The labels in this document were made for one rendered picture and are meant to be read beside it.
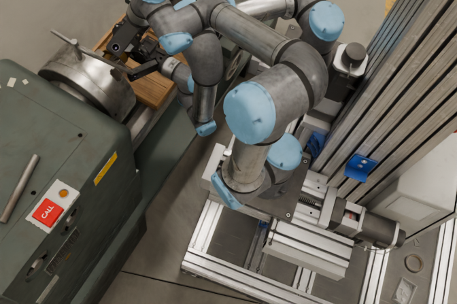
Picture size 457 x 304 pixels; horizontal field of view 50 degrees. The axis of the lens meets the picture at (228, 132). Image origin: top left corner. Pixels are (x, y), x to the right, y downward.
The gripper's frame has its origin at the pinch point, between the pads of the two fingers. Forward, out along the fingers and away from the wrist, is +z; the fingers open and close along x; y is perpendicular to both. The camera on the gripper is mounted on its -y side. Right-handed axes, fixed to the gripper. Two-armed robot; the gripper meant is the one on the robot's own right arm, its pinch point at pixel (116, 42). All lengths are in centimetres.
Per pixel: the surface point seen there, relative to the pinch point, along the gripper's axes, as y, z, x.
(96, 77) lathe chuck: -22.3, -9.9, 14.1
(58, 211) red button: -63, -29, 18
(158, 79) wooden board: 5.3, -14.3, -19.6
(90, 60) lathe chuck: -18.8, -5.1, 15.4
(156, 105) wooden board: -5.5, -20.7, -17.7
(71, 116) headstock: -38.3, -13.7, 17.1
